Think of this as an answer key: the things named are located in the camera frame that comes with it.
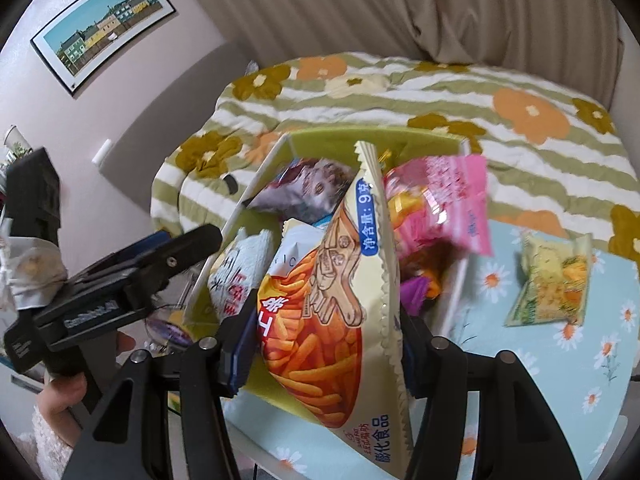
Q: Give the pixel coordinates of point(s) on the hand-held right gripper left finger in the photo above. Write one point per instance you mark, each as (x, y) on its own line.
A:
(235, 355)

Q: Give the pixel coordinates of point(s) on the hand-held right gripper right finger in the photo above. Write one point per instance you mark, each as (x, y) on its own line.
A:
(409, 360)

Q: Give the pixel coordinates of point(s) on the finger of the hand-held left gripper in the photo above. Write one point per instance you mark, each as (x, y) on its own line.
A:
(190, 245)
(150, 242)

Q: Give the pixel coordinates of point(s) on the white red-lettered snack packet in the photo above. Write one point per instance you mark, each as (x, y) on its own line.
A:
(235, 275)

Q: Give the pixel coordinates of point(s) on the purple snack packet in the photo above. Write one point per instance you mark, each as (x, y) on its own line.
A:
(412, 290)

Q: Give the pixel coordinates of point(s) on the orange sticks snack packet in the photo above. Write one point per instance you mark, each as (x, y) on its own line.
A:
(320, 335)

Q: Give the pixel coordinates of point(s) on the silver white snack packet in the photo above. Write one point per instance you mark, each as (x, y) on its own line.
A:
(300, 245)

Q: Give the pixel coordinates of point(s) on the maroon snack packet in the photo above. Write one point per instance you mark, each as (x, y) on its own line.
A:
(305, 190)

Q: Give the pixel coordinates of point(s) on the yellow cartoon snack packet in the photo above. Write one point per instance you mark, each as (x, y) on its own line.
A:
(550, 285)

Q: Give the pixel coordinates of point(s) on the pink clear-window snack packet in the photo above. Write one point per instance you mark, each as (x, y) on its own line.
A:
(440, 195)

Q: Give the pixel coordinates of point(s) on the yellow-green cardboard box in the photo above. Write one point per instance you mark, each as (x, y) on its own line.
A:
(350, 137)

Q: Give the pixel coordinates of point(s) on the person's left hand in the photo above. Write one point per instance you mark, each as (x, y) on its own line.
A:
(60, 402)

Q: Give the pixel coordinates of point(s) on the crumpled white wrapper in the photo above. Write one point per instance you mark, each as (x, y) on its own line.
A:
(30, 265)

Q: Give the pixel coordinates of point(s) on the green striped floral blanket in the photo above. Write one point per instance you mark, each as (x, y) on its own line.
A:
(400, 95)

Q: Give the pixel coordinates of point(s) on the beige curtain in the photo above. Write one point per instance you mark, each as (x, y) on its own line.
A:
(400, 10)

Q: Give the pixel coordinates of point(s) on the white wall switch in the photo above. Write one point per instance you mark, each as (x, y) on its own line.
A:
(102, 152)

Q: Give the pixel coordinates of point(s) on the framed wall picture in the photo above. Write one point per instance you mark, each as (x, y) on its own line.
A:
(100, 25)

